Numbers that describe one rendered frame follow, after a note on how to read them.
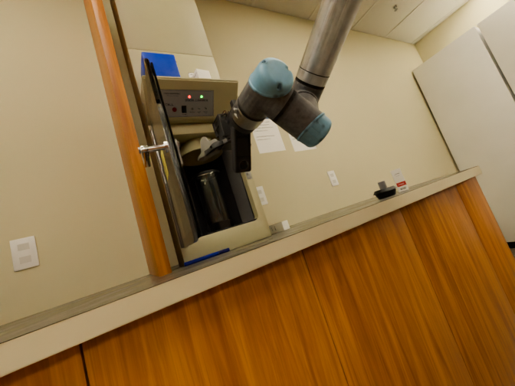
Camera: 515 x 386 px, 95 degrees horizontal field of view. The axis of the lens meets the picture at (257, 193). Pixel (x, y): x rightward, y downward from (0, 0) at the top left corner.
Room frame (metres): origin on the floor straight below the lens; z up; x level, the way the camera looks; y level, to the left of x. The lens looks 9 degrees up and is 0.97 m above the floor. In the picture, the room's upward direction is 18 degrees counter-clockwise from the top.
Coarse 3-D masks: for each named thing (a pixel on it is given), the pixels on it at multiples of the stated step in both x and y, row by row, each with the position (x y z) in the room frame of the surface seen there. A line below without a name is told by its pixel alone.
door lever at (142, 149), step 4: (164, 144) 0.46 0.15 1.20; (140, 148) 0.44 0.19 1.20; (144, 148) 0.45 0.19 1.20; (148, 148) 0.45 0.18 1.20; (152, 148) 0.45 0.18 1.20; (156, 148) 0.46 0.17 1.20; (160, 148) 0.46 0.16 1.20; (164, 148) 0.47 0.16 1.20; (140, 152) 0.45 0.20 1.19; (144, 152) 0.45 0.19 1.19; (148, 152) 0.46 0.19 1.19; (144, 156) 0.47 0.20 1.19; (148, 156) 0.47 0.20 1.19; (144, 160) 0.48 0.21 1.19; (148, 160) 0.49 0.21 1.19; (144, 164) 0.50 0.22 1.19; (148, 164) 0.51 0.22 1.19
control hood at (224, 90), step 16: (144, 80) 0.63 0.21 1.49; (160, 80) 0.65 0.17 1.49; (176, 80) 0.67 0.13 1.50; (192, 80) 0.70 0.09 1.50; (208, 80) 0.73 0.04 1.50; (224, 80) 0.75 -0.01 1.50; (144, 96) 0.66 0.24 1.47; (224, 96) 0.79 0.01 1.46; (144, 112) 0.72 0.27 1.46; (224, 112) 0.82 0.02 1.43
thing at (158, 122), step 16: (144, 64) 0.45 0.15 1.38; (160, 112) 0.43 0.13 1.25; (160, 128) 0.47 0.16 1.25; (160, 144) 0.56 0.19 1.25; (160, 160) 0.67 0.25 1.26; (176, 160) 0.43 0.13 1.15; (176, 176) 0.43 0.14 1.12; (176, 192) 0.50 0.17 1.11; (176, 208) 0.59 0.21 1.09; (192, 224) 0.43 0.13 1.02; (192, 240) 0.46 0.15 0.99
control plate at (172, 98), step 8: (168, 96) 0.69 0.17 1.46; (176, 96) 0.70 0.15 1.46; (184, 96) 0.71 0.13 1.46; (192, 96) 0.73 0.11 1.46; (208, 96) 0.76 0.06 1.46; (168, 104) 0.70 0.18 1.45; (176, 104) 0.71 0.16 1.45; (184, 104) 0.73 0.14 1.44; (192, 104) 0.74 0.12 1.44; (200, 104) 0.75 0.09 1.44; (208, 104) 0.77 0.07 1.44; (168, 112) 0.71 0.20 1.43; (176, 112) 0.73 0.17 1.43; (192, 112) 0.76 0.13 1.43; (200, 112) 0.77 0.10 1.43; (208, 112) 0.79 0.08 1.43
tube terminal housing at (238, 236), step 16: (128, 48) 0.72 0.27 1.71; (128, 64) 0.77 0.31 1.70; (192, 64) 0.83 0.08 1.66; (208, 64) 0.87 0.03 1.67; (144, 128) 0.79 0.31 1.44; (176, 128) 0.76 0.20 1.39; (192, 128) 0.79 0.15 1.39; (208, 128) 0.82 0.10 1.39; (160, 176) 0.73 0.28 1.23; (160, 192) 0.80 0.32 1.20; (256, 192) 0.88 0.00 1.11; (256, 208) 0.87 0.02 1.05; (256, 224) 0.86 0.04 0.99; (176, 240) 0.75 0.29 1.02; (208, 240) 0.76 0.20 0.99; (224, 240) 0.79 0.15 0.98; (240, 240) 0.82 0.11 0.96; (256, 240) 0.85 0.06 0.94; (192, 256) 0.73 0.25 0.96
